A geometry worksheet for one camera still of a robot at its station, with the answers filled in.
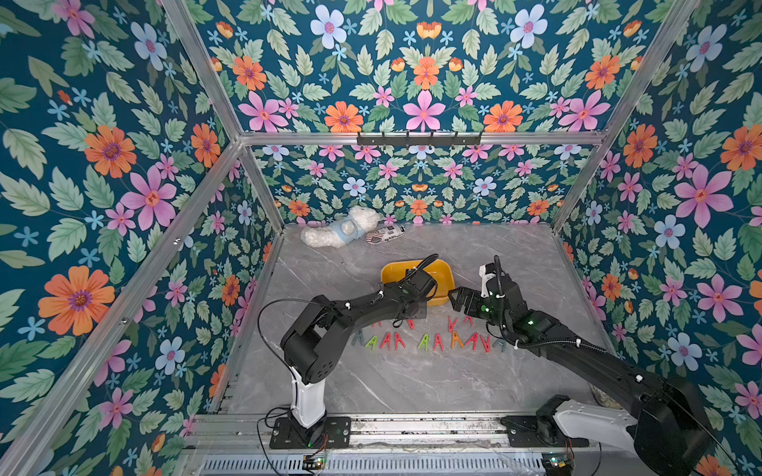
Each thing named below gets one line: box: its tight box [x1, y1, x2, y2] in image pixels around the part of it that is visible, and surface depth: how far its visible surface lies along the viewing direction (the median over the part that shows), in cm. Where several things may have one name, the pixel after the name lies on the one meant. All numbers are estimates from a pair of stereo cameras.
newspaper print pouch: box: [366, 224, 406, 245], surface depth 117 cm
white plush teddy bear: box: [300, 205, 382, 249], surface depth 109 cm
